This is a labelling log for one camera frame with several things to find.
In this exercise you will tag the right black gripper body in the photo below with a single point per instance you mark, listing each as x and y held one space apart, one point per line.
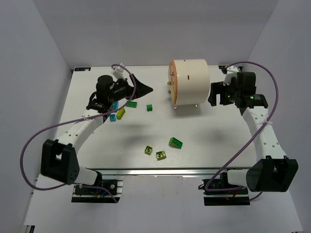
221 91

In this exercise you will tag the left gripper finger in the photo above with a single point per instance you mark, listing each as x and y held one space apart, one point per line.
137 83
142 92

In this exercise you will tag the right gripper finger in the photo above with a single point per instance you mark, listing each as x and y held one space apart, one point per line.
212 99
216 88

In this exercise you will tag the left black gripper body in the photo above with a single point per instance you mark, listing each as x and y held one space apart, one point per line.
131 87

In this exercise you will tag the long green lego brick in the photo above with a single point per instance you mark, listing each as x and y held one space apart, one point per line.
132 104

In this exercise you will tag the small green lego brick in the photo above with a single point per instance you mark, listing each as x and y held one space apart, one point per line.
149 107

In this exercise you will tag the cream cylindrical drawer cabinet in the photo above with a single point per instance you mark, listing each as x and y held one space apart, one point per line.
188 81

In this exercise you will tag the lime square lego brick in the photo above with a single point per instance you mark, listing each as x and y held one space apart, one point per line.
148 150
160 155

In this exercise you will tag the large green lego brick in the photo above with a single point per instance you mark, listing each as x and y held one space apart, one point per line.
173 142

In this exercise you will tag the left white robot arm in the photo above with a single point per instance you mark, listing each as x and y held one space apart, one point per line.
59 157

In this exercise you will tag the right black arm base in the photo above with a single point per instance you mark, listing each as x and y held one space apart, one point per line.
224 198

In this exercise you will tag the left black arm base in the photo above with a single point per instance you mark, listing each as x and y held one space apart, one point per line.
110 191

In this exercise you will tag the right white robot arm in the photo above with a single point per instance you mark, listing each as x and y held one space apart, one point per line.
273 171

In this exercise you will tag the long cyan lego brick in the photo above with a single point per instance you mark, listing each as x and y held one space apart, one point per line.
115 105

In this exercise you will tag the long lime lego brick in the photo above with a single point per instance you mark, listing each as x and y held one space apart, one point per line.
120 113

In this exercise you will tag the small cyan lego brick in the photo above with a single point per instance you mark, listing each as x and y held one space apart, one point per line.
112 117

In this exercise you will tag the left blue corner label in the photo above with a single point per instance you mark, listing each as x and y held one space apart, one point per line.
78 69

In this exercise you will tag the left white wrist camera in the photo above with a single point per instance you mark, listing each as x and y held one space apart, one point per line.
117 71

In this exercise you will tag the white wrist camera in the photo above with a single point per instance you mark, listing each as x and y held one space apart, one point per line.
117 71
229 73

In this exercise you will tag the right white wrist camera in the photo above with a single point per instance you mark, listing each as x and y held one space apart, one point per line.
229 73

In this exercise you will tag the aluminium table rail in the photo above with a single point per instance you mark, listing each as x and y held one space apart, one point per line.
198 171

